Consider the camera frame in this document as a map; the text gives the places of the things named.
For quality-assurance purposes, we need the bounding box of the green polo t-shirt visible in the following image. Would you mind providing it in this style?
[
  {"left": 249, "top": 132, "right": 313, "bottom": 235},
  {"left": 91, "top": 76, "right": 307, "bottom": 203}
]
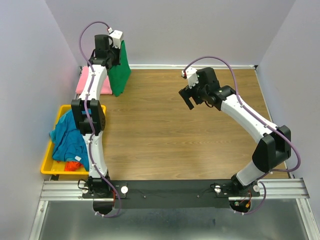
[{"left": 108, "top": 40, "right": 132, "bottom": 97}]

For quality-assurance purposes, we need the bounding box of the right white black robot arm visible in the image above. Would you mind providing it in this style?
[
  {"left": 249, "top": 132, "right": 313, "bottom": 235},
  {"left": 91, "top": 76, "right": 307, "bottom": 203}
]
[{"left": 179, "top": 67, "right": 291, "bottom": 196}]

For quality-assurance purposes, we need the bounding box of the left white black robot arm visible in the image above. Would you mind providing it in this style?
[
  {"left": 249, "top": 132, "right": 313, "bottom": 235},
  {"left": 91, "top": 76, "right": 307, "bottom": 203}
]
[{"left": 71, "top": 30, "right": 123, "bottom": 198}]

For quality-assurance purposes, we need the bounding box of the folded pink t-shirt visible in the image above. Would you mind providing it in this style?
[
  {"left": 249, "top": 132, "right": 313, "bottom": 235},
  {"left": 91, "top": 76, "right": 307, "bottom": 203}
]
[{"left": 75, "top": 66, "right": 113, "bottom": 95}]

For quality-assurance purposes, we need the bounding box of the crumpled blue t-shirt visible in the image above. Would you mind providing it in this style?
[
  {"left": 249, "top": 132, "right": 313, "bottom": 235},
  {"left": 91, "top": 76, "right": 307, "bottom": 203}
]
[{"left": 49, "top": 110, "right": 89, "bottom": 172}]

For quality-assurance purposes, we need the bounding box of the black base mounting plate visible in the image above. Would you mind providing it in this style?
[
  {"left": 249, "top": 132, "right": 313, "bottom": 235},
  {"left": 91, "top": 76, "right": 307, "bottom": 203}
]
[{"left": 82, "top": 179, "right": 261, "bottom": 210}]

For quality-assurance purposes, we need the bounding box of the orange red t-shirt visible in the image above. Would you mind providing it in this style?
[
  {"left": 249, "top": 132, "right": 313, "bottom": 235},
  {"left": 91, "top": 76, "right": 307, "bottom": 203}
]
[{"left": 64, "top": 161, "right": 83, "bottom": 172}]

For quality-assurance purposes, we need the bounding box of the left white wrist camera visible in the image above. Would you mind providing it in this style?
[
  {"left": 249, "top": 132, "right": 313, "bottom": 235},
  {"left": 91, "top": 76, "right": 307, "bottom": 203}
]
[{"left": 109, "top": 29, "right": 124, "bottom": 49}]

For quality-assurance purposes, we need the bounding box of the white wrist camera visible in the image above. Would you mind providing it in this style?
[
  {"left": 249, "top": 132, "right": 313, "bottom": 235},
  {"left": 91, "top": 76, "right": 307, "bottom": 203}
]
[
  {"left": 181, "top": 66, "right": 199, "bottom": 89},
  {"left": 109, "top": 29, "right": 124, "bottom": 49}
]

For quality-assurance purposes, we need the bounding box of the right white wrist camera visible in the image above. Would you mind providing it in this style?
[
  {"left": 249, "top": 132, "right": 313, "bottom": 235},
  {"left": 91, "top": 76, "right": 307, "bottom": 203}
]
[{"left": 181, "top": 66, "right": 199, "bottom": 89}]

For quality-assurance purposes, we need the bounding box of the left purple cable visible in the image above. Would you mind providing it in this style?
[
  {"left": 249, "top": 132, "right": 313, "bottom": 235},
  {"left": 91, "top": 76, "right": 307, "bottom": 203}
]
[{"left": 78, "top": 21, "right": 123, "bottom": 219}]

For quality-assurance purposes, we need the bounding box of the aluminium frame rail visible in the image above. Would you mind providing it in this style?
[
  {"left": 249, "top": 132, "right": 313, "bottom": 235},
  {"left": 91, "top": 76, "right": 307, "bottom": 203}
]
[{"left": 30, "top": 178, "right": 320, "bottom": 240}]

